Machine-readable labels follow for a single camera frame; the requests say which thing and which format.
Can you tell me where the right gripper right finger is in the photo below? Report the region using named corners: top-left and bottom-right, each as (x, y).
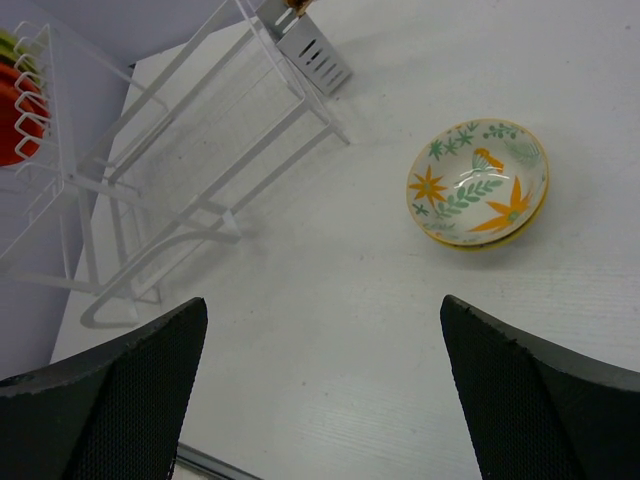
top-left (440, 295), bottom-right (639, 479)

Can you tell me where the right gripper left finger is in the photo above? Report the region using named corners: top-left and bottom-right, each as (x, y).
top-left (1, 298), bottom-right (208, 479)

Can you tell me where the grey metal cutlery holder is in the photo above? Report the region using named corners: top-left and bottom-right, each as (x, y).
top-left (256, 0), bottom-right (352, 97)

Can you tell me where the white wire dish rack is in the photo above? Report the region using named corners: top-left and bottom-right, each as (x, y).
top-left (1, 1), bottom-right (343, 329)

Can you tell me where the green bowl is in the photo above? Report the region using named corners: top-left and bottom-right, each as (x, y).
top-left (0, 29), bottom-right (42, 86)

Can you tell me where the floral leaf patterned bowl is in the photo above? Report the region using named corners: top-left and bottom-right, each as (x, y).
top-left (406, 118), bottom-right (550, 252)

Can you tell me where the orange bowl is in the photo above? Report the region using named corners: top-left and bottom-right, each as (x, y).
top-left (1, 64), bottom-right (49, 167)

